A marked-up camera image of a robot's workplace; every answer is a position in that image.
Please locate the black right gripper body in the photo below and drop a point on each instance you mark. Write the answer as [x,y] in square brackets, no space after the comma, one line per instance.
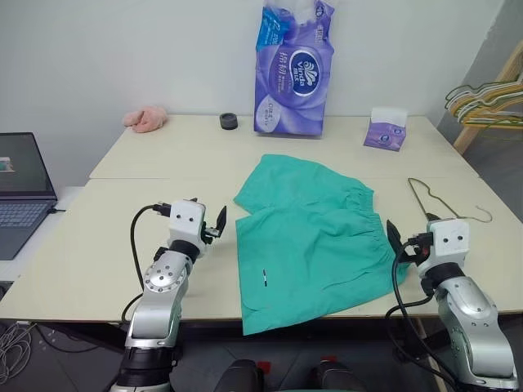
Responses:
[417,255]

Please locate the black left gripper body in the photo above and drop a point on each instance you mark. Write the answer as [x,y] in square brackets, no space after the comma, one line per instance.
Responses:
[212,234]

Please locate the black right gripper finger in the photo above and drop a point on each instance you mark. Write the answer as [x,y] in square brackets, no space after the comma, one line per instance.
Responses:
[431,217]
[394,239]

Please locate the green shorts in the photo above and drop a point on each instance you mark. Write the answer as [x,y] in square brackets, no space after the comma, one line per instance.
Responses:
[306,245]

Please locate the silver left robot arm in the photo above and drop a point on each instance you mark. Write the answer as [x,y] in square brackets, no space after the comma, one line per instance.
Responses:
[161,281]

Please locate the wooden table leg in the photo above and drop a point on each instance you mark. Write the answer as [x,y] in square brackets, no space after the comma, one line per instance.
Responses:
[423,339]

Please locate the black round container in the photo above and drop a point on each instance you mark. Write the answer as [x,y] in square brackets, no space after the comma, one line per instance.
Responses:
[229,121]

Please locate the wooden clothes rack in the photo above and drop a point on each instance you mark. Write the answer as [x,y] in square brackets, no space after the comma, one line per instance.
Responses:
[468,139]

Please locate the small purple tissue box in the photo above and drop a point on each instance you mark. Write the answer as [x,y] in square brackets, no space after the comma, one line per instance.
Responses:
[384,136]

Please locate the pink plush toy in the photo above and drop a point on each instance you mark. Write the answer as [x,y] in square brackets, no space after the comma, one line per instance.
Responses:
[147,119]

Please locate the dark rounded shape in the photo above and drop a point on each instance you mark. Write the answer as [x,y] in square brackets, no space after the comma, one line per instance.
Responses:
[241,377]
[337,377]

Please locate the large purple tissue pack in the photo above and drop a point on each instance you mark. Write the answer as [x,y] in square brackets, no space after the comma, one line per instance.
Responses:
[292,81]

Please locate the grey laptop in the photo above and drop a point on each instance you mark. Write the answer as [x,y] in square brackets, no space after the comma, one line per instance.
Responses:
[20,212]

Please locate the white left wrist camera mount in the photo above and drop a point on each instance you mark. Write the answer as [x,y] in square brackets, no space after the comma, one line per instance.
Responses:
[186,220]

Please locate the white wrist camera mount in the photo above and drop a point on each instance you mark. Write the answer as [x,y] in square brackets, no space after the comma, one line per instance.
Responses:
[186,220]
[449,241]

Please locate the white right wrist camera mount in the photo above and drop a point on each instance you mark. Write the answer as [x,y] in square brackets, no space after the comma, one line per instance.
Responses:
[449,241]

